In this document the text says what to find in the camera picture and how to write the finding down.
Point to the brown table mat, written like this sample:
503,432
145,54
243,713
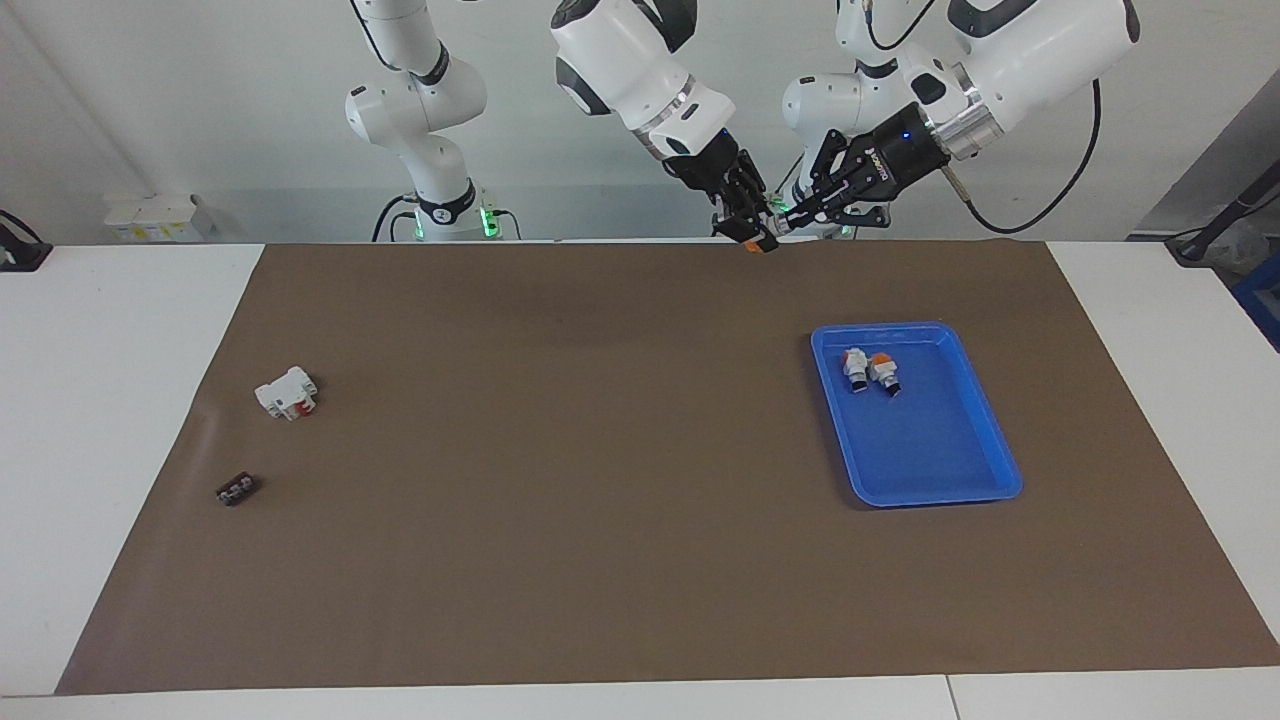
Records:
640,560

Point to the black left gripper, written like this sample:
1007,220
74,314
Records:
905,155

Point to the blue crate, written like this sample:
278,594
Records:
1262,300

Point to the black stand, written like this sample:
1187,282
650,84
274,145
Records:
1225,215

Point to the black clamp mount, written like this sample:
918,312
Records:
22,255

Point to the blue plastic tray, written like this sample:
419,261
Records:
930,450

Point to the white red push button switch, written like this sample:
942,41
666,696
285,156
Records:
855,368

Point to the white red circuit breaker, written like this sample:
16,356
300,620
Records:
282,392

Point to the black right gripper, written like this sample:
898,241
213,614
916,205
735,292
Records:
710,165

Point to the small black terminal block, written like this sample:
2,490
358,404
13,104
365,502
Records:
236,490

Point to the white orange push button switch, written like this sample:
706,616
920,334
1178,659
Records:
883,372

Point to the white background box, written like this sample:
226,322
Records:
150,215

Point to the white orange green button switch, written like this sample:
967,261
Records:
757,243

